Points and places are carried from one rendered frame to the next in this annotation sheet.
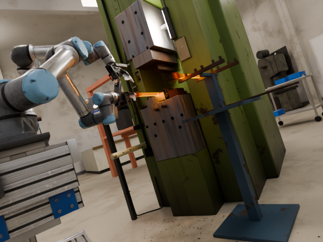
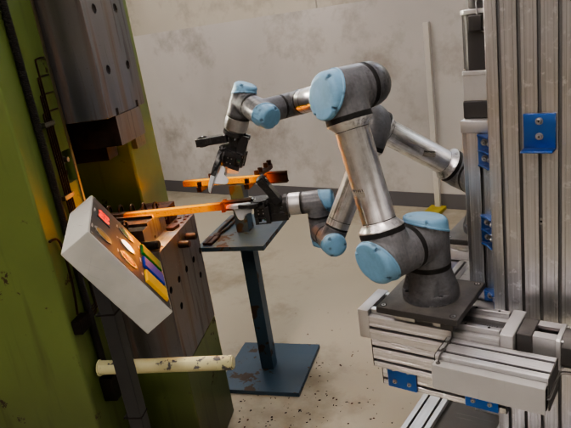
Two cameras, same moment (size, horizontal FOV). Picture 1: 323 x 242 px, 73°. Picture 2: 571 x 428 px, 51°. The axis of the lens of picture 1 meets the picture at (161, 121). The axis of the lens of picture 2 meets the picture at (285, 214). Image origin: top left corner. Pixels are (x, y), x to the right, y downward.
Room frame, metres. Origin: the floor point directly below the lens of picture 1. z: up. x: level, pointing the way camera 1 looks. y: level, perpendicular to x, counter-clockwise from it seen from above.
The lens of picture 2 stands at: (2.11, 2.01, 1.58)
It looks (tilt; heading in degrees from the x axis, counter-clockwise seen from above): 18 degrees down; 248
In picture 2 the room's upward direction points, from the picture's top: 9 degrees counter-clockwise
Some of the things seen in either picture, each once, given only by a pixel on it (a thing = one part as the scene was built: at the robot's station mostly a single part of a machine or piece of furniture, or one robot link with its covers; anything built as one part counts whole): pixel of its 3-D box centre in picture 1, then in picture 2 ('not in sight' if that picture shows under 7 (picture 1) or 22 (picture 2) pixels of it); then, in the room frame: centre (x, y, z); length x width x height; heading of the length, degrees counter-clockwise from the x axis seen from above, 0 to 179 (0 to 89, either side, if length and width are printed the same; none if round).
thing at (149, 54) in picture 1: (156, 61); (73, 132); (1.97, -0.12, 1.32); 0.42 x 0.20 x 0.10; 146
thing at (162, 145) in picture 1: (182, 125); (120, 291); (1.95, -0.17, 0.69); 0.56 x 0.38 x 0.45; 146
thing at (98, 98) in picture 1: (102, 99); (317, 202); (1.30, 0.30, 0.98); 0.11 x 0.08 x 0.09; 146
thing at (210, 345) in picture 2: (198, 174); (146, 393); (1.95, -0.17, 0.23); 0.56 x 0.38 x 0.47; 146
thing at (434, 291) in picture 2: not in sight; (429, 277); (1.24, 0.80, 0.87); 0.15 x 0.15 x 0.10
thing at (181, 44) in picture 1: (182, 49); (135, 125); (1.73, -0.34, 1.27); 0.09 x 0.02 x 0.17; 56
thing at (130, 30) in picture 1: (151, 33); (60, 55); (1.95, -0.15, 1.56); 0.42 x 0.39 x 0.40; 146
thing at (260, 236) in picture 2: (220, 110); (245, 231); (1.35, -0.37, 0.71); 0.40 x 0.30 x 0.02; 49
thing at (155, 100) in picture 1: (167, 98); (98, 231); (1.97, -0.12, 0.96); 0.42 x 0.20 x 0.09; 146
